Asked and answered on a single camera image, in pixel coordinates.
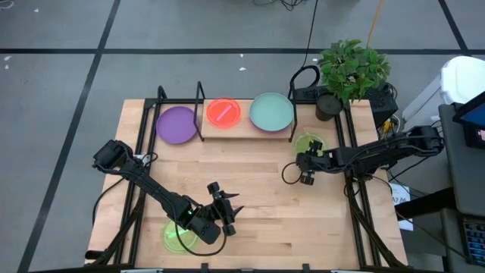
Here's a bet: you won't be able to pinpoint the grey desk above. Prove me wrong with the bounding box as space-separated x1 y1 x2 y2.
439 102 485 273

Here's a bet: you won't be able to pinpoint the teal plastic plate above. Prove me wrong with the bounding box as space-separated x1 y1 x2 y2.
249 92 296 133

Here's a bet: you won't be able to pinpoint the black cable bundle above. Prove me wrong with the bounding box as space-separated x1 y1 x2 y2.
252 0 308 11

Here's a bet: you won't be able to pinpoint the black tablet screen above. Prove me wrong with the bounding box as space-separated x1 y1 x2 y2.
452 90 485 149

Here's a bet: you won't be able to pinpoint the red translucent plate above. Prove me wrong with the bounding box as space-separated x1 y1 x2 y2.
206 97 243 129

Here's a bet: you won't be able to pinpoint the black arm base cable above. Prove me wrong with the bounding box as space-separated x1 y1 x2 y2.
92 176 128 228

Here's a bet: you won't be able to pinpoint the white paper sheet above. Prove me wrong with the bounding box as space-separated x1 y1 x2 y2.
389 183 415 232

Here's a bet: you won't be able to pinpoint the black floor cable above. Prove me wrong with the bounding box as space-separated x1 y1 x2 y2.
289 0 321 100

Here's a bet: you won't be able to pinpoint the black metal table frame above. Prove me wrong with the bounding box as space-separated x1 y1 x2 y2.
85 85 408 273

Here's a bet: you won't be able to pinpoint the wooden shelf black legs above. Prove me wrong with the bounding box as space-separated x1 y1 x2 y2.
192 80 300 143

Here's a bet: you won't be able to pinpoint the yellow cable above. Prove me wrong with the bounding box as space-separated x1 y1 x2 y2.
365 0 386 49

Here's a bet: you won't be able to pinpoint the green translucent plate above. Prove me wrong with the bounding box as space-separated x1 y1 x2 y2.
163 218 201 254
293 132 327 156

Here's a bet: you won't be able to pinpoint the black desk beam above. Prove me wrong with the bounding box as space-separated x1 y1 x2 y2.
393 187 455 221

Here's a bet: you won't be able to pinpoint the black plant pot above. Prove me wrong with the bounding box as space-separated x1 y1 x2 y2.
315 93 344 122

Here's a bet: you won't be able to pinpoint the black computer box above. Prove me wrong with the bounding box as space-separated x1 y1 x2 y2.
293 81 399 128

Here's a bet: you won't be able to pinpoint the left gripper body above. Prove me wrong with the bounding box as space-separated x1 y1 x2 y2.
181 182 238 246

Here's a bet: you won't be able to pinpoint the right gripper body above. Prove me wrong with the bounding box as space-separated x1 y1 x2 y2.
301 140 334 186

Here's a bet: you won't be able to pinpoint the dark keyboard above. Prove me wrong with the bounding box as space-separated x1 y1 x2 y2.
460 218 485 266

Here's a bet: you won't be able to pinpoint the white plastic bin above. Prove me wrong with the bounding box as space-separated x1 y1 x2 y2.
439 55 485 105

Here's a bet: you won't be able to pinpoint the green leafy plant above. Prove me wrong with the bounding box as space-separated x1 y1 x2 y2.
317 38 392 102

